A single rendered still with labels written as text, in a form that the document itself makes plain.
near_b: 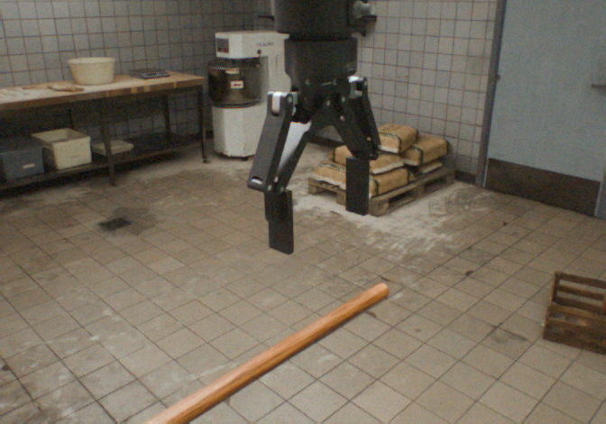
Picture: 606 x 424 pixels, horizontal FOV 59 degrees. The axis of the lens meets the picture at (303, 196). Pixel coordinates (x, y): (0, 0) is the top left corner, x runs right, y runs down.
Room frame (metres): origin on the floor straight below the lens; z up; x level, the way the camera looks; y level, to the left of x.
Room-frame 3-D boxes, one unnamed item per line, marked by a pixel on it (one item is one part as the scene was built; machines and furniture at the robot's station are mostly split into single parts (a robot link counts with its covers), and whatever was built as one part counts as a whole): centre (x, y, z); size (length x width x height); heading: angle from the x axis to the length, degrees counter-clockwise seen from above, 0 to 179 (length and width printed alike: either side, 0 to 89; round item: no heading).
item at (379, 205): (4.70, -0.75, 0.07); 1.20 x 0.80 x 0.14; 135
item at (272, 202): (0.50, 0.04, 1.51); 0.03 x 0.01 x 0.05; 139
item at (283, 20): (0.56, -0.02, 1.69); 0.12 x 0.09 x 0.06; 49
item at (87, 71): (5.19, 2.00, 1.01); 0.43 x 0.42 x 0.21; 135
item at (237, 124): (5.89, 0.61, 0.66); 0.92 x 0.59 x 1.32; 135
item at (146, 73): (5.57, 1.57, 0.94); 0.32 x 0.30 x 0.07; 45
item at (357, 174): (0.61, -0.07, 1.48); 0.03 x 0.01 x 0.07; 49
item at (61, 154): (4.83, 2.25, 0.35); 0.50 x 0.36 x 0.24; 46
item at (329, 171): (4.62, -0.40, 0.22); 0.62 x 0.36 x 0.15; 140
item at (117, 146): (5.17, 1.90, 0.27); 0.34 x 0.26 x 0.08; 141
